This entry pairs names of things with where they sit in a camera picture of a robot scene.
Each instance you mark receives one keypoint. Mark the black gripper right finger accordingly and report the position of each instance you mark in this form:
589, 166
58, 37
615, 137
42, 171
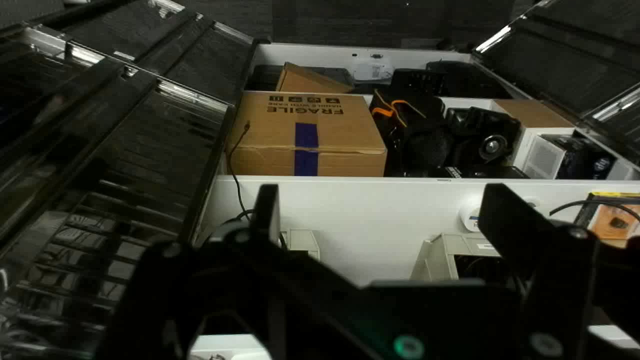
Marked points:
571, 275

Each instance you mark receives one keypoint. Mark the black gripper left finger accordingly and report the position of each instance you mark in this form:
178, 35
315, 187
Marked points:
240, 296

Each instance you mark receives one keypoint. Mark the cardboard box with blue tape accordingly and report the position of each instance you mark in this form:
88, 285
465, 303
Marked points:
306, 135

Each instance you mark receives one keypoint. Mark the small cardboard box behind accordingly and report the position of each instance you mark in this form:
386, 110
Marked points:
296, 78

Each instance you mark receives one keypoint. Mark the white shelf unit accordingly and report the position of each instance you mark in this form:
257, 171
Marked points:
372, 229

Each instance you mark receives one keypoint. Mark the silver tray rack left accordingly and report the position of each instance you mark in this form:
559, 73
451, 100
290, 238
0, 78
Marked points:
112, 123

